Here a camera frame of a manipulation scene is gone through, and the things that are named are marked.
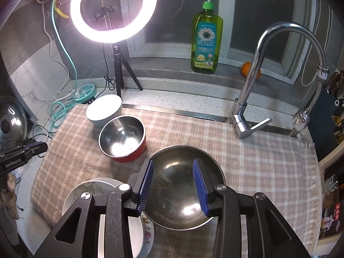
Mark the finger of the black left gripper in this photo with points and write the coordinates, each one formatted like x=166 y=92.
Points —
x=20 y=155

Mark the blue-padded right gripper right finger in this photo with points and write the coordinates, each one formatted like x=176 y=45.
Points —
x=211 y=193

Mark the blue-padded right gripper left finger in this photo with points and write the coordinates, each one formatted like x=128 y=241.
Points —
x=135 y=198

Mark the large dark metal bowl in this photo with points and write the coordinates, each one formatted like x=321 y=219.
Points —
x=173 y=201

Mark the light blue ceramic bowl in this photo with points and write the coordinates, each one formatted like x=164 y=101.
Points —
x=104 y=109

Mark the steel pot lid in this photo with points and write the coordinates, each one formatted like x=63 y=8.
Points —
x=13 y=122

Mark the red steel-lined bowl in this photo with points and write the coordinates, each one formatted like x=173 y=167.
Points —
x=123 y=139

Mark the plaid beige cloth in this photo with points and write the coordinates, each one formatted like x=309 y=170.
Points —
x=282 y=167

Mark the black tripod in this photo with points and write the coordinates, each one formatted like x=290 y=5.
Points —
x=119 y=61

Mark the orange fruit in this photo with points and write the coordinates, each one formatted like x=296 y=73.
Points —
x=246 y=68

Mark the green dish soap bottle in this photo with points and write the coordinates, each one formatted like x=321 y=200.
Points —
x=207 y=28

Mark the teal cable reel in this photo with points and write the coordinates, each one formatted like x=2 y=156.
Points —
x=86 y=94

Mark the ring light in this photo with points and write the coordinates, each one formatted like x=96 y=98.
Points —
x=111 y=35

